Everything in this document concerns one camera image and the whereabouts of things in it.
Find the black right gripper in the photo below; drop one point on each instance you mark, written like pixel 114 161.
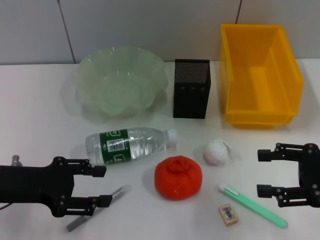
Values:
pixel 312 175

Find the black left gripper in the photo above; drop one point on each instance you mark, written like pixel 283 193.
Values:
pixel 30 183

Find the mint green pen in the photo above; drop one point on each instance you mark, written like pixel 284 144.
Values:
pixel 252 206

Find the clear green-label water bottle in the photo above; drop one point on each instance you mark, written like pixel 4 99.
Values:
pixel 115 146

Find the white paper ball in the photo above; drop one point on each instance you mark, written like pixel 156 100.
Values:
pixel 216 152

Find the beige eraser with barcode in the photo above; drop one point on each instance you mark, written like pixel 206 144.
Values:
pixel 228 215

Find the grey glitter marker pen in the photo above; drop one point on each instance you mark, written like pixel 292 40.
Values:
pixel 122 191

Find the translucent green fruit bowl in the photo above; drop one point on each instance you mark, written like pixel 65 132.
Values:
pixel 120 85

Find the black mesh pen holder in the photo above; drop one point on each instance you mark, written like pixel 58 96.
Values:
pixel 191 100

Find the yellow plastic bin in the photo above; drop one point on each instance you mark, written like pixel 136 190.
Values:
pixel 260 112

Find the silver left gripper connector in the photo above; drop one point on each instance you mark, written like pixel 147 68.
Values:
pixel 17 160

